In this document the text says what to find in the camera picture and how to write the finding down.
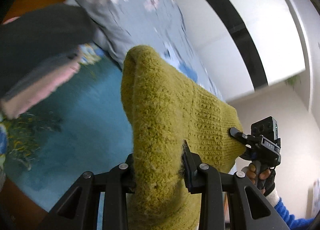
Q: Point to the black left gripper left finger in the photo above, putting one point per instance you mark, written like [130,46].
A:
[94,201]

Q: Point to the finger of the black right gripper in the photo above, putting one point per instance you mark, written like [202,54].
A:
[237,135]

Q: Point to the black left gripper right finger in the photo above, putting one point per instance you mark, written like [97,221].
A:
[247,207]

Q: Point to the olive green knit sweater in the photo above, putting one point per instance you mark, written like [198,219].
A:
[166,109]

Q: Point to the blue sleeved right forearm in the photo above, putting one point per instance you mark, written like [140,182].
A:
[276,202]

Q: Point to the right hand in black glove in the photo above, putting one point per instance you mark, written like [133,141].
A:
[268,176]

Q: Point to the teal floral plush blanket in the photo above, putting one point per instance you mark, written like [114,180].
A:
[79,127]

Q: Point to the pink white striped towel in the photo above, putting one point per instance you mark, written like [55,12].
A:
[40,89]

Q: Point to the grey floral pillow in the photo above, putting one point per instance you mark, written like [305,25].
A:
[123,24]

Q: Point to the black folded garment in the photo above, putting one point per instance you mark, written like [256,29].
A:
[38,42]

